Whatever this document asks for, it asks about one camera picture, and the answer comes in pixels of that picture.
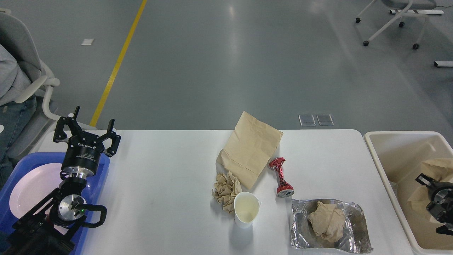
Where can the crushed red can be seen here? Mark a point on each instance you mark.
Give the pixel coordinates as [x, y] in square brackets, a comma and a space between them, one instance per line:
[284, 189]

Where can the white rolling chair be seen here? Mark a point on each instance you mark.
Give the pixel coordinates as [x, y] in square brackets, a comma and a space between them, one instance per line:
[406, 5]

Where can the silver foil wrapper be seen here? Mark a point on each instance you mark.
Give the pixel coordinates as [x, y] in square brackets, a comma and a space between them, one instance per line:
[355, 239]

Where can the large brown paper bag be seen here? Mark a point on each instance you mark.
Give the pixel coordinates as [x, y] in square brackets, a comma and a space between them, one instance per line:
[249, 148]

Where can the brown paper wad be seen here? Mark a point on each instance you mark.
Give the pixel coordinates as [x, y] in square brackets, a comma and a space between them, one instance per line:
[328, 222]

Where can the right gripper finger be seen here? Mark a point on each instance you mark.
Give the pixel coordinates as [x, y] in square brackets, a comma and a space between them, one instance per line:
[446, 229]
[429, 182]

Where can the pink plate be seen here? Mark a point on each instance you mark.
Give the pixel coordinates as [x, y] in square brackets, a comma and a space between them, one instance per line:
[33, 187]

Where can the pink mug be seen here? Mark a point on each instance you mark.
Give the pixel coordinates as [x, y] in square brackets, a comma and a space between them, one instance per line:
[61, 229]

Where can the grey office chair left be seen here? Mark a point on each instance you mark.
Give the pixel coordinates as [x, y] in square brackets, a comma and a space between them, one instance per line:
[15, 37]

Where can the brown napkin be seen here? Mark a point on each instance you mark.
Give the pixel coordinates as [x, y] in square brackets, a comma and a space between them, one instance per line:
[226, 188]

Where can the white floor tag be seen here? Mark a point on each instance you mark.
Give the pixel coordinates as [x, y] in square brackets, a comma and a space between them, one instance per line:
[87, 42]

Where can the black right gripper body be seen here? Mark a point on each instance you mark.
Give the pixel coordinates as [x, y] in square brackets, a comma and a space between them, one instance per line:
[441, 200]

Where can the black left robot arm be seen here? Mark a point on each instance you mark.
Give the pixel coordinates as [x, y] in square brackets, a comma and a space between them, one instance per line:
[48, 227]

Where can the seated person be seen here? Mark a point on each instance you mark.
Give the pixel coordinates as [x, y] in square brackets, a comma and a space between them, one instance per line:
[13, 116]

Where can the white plastic bin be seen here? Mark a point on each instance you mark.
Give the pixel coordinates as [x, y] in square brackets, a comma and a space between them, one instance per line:
[398, 156]

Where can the white bar far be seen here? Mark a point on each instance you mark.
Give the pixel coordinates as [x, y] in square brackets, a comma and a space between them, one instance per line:
[425, 12]

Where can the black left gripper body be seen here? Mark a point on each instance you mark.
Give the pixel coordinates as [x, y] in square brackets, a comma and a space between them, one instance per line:
[83, 155]

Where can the white bar on floor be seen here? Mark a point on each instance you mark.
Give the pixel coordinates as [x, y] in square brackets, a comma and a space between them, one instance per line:
[440, 64]

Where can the blue plastic tray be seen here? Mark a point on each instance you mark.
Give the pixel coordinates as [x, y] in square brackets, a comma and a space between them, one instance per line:
[91, 193]

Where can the floor plate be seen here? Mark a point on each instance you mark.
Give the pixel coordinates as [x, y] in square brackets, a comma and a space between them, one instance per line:
[325, 119]
[307, 120]

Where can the right floor plate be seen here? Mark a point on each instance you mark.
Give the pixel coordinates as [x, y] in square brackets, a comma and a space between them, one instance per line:
[325, 119]

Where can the white paper cup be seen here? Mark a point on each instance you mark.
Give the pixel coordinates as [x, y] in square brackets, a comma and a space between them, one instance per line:
[246, 208]

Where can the left floor plate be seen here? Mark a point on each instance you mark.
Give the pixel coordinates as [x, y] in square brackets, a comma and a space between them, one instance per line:
[307, 120]

